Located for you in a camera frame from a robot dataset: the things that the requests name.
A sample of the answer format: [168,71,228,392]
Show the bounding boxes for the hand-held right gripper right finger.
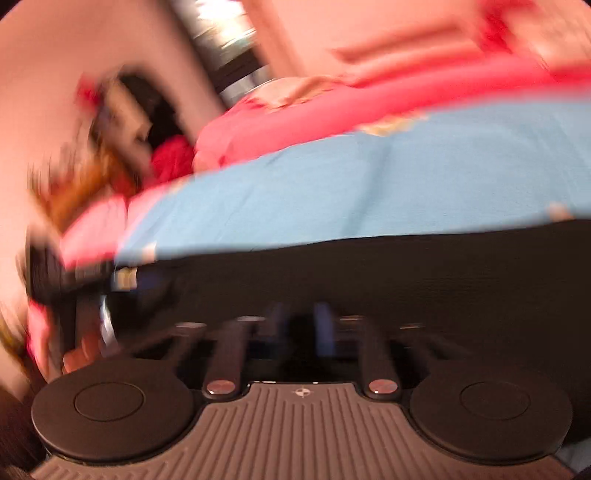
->
[313,302,467,401]

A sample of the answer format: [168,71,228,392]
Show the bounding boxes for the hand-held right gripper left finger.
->
[131,302,289,400]

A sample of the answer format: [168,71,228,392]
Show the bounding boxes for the person's left hand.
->
[61,330,112,376]

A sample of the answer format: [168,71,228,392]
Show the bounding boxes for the folded pink garment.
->
[331,22,482,64]

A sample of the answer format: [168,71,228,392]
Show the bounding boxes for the beige cloth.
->
[248,75,357,110]

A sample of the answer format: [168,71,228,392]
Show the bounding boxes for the red quilt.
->
[191,53,591,172]

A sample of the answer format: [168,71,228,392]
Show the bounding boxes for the brown cloth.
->
[27,150,118,227]

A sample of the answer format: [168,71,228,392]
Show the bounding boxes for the blue floral bedsheet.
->
[115,98,591,269]

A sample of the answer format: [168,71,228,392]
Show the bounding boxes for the pile of red clothes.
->
[148,135,197,186]

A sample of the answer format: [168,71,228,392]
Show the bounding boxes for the pink bedsheet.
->
[59,196,134,271]

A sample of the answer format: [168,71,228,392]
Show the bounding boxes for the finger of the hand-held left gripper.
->
[111,264,175,301]

